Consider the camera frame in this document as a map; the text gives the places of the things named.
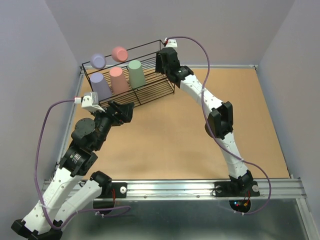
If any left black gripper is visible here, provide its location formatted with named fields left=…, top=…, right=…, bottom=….
left=92, top=99, right=136, bottom=150

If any tall pink cup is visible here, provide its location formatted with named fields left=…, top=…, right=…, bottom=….
left=109, top=67, right=130, bottom=95

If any tall green cup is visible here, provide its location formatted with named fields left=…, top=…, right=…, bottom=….
left=128, top=60, right=146, bottom=89

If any tall purple cup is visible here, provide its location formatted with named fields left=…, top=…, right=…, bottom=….
left=90, top=72, right=113, bottom=101

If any short red cup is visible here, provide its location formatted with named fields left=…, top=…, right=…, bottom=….
left=111, top=46, right=129, bottom=63

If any short purple cup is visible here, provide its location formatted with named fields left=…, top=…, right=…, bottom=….
left=90, top=53, right=107, bottom=70

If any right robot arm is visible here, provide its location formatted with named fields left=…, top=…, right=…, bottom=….
left=155, top=47, right=260, bottom=197

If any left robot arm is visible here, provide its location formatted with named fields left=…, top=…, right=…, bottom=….
left=11, top=96, right=135, bottom=240

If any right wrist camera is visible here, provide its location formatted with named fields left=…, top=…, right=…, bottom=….
left=163, top=37, right=178, bottom=48

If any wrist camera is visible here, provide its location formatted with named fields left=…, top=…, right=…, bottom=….
left=163, top=37, right=178, bottom=48
left=73, top=92, right=105, bottom=114

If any black wire dish rack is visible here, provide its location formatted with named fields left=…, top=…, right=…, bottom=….
left=80, top=39, right=175, bottom=108

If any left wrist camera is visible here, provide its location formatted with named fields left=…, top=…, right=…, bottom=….
left=73, top=92, right=105, bottom=114

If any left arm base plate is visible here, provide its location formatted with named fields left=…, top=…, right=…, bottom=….
left=98, top=181, right=128, bottom=199

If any aluminium mounting rail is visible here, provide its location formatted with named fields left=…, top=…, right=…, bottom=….
left=112, top=178, right=307, bottom=202

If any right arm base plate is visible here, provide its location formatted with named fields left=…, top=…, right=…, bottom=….
left=211, top=181, right=260, bottom=198

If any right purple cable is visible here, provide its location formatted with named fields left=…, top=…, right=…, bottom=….
left=174, top=36, right=272, bottom=217

